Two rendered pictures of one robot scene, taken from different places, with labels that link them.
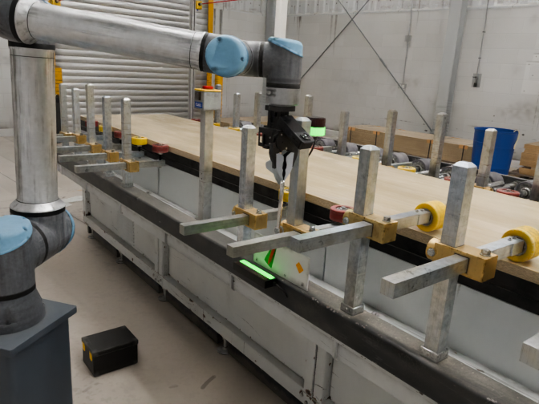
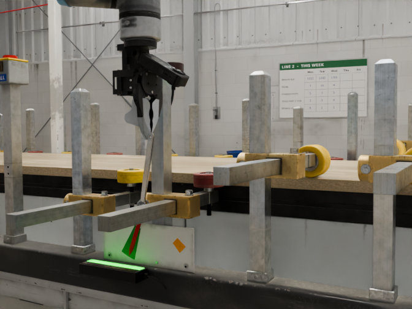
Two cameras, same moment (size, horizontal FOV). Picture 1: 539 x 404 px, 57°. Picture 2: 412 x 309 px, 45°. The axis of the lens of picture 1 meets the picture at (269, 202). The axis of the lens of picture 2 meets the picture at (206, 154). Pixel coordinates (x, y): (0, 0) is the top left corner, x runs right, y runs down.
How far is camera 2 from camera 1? 0.47 m
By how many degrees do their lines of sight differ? 25
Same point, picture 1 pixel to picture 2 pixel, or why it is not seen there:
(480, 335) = (398, 275)
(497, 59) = (231, 93)
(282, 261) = (151, 245)
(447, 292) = (393, 212)
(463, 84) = (205, 117)
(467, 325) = not seen: hidden behind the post
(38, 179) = not seen: outside the picture
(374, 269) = not seen: hidden behind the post
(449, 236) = (384, 144)
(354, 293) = (265, 254)
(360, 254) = (265, 202)
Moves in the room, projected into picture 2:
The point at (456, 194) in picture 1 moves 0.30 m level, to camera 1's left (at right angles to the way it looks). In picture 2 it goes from (385, 94) to (236, 91)
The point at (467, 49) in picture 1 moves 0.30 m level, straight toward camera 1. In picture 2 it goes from (204, 86) to (205, 84)
